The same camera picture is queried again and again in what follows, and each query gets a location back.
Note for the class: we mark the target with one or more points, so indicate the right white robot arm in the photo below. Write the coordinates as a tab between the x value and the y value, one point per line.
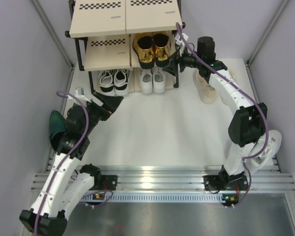
248	129

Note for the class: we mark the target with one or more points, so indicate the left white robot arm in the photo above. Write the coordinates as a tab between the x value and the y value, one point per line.
66	186

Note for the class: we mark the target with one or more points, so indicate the black white sneaker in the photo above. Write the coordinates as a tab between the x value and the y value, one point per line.
106	82
121	82

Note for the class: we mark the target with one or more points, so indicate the white sneaker one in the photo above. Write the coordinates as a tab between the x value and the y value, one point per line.
145	80
159	80

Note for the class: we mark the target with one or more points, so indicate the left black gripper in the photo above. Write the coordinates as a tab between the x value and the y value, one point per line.
110	104

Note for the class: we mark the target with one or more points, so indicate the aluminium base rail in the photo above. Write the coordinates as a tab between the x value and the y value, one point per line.
191	179

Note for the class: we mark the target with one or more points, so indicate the beige sneaker left one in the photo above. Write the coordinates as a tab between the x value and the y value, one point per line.
205	91

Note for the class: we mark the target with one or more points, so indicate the beige black-framed shoe shelf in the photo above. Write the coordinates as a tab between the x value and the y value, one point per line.
103	30

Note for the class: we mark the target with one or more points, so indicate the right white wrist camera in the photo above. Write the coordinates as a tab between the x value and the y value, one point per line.
178	40

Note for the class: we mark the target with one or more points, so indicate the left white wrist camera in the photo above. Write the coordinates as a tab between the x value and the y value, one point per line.
81	93

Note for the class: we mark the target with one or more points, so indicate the white chunky sneaker right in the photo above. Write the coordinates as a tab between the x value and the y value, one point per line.
273	146

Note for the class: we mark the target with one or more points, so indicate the perforated grey cable duct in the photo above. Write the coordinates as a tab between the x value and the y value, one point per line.
119	197

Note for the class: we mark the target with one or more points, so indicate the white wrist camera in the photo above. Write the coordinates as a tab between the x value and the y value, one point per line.
178	40
81	93

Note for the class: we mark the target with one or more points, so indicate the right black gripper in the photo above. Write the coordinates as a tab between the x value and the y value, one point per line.
176	61

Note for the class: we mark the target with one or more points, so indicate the left green pointed shoe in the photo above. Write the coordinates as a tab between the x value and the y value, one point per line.
57	128

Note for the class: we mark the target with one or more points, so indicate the gold loafer one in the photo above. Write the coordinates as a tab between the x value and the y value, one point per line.
162	47
143	47

